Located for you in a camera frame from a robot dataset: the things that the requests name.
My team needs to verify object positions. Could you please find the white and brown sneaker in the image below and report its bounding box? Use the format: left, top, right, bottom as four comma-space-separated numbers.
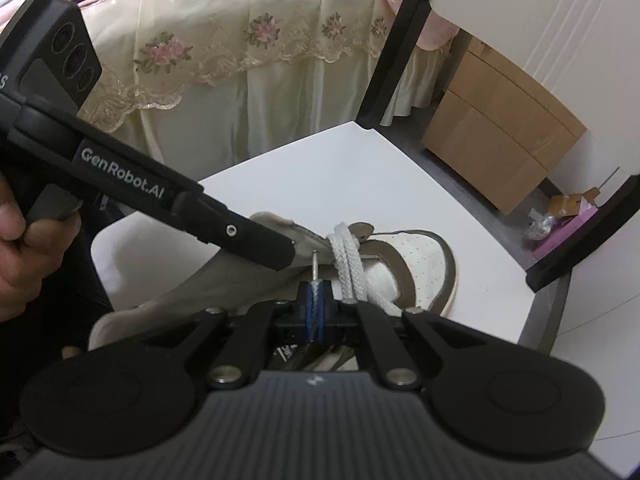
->
87, 212, 458, 361

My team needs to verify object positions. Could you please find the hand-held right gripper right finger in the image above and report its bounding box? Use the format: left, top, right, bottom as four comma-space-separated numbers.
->
320, 282, 486, 391

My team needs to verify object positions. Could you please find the pink carton box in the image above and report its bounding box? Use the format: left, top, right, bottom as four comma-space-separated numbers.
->
532, 207, 601, 256

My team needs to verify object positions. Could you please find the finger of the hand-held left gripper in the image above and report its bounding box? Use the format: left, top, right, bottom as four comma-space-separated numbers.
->
172, 189, 297, 272

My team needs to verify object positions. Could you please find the brown cardboard box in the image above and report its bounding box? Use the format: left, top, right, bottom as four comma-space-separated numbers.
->
547, 187, 601, 218

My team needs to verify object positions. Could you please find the white shoelace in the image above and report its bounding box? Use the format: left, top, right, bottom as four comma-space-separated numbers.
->
309, 221, 403, 346

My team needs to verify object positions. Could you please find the bed with floral lace cover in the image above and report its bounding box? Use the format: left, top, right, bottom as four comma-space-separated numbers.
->
0, 0, 468, 196

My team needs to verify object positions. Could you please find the person's left hand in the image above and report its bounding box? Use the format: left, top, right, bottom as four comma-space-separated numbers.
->
0, 171, 84, 323

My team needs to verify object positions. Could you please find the wooden drawer cabinet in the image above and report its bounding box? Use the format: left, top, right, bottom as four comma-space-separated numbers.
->
420, 30, 588, 216

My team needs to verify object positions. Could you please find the white chair with black frame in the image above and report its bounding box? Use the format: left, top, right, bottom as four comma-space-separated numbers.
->
90, 0, 640, 361

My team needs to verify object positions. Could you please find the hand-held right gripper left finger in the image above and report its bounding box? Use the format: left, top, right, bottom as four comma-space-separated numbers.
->
142, 282, 313, 391

